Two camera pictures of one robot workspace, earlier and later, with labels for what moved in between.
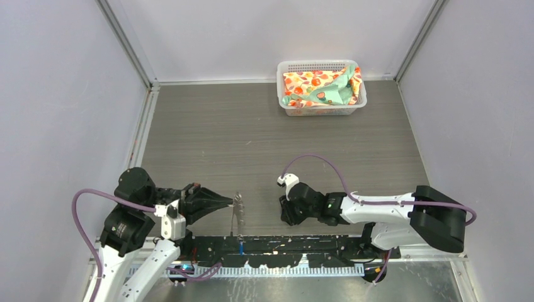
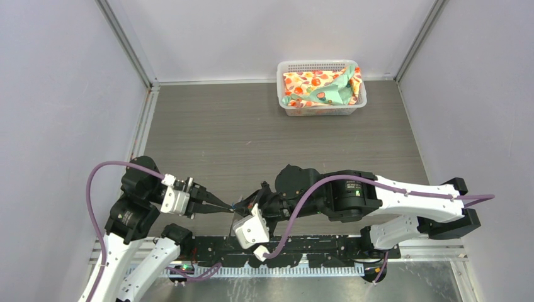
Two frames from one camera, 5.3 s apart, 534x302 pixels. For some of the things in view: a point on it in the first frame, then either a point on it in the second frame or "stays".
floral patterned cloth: [339, 87] stays
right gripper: [288, 215] to [258, 200]
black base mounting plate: [318, 251] stays
